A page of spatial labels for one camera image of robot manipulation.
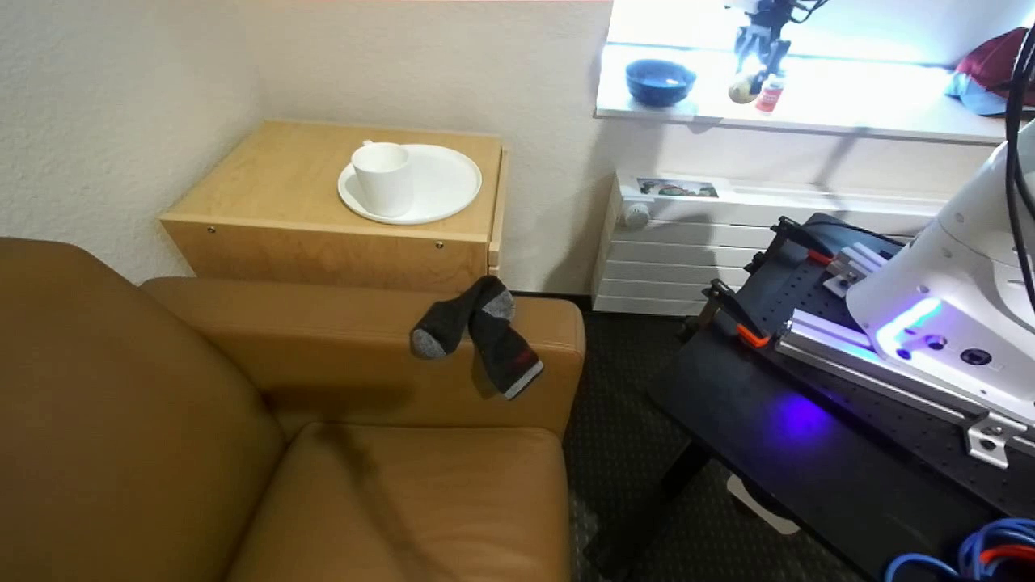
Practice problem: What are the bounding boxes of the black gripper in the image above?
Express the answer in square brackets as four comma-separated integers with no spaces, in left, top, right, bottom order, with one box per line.
[734,0,802,86]

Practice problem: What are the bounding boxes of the yellow lemon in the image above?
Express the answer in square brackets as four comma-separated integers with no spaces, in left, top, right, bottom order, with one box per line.
[726,70,762,106]

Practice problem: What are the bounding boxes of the dark blue bowl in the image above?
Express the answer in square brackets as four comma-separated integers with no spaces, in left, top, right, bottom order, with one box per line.
[625,56,698,108]

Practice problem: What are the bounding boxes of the white mug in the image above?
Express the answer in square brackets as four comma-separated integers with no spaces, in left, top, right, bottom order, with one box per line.
[345,140,422,217]

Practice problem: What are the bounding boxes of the white round plate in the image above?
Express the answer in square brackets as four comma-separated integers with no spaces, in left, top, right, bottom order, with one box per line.
[332,140,488,230]

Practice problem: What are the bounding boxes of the light wooden nightstand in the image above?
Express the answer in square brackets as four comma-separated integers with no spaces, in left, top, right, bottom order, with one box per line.
[160,115,512,296]

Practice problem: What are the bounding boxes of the orange bottle with white cap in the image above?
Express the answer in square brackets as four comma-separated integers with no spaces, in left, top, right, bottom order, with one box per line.
[753,74,788,115]

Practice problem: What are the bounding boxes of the white windowsill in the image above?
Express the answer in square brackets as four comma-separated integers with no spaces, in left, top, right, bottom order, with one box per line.
[593,40,1020,148]

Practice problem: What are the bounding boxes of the red and blue cloth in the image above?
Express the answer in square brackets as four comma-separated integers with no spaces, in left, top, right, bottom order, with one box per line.
[946,21,1035,118]

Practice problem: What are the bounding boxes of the dark grey sock red stripes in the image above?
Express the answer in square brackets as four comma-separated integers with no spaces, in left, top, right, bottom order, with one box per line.
[408,271,549,403]

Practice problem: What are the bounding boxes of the black robot table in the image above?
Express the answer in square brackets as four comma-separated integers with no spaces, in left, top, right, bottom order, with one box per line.
[643,211,1035,582]

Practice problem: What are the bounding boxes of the white object under table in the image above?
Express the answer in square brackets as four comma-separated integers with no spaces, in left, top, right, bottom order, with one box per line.
[721,472,806,539]

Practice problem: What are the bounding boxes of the brown leather armchair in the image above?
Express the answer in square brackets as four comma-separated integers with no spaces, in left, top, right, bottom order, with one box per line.
[0,235,590,582]

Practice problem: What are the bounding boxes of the black clamp orange handle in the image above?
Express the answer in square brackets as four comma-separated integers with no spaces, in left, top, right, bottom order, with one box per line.
[765,212,841,274]
[698,274,777,356]

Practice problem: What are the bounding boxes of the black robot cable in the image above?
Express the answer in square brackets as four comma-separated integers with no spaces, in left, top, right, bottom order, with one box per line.
[998,21,1035,317]

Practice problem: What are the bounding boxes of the aluminium mounting rail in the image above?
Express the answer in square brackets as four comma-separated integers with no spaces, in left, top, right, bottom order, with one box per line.
[772,304,1035,474]

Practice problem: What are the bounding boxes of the blue cable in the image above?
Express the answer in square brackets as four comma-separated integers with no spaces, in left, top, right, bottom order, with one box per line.
[880,515,1035,582]

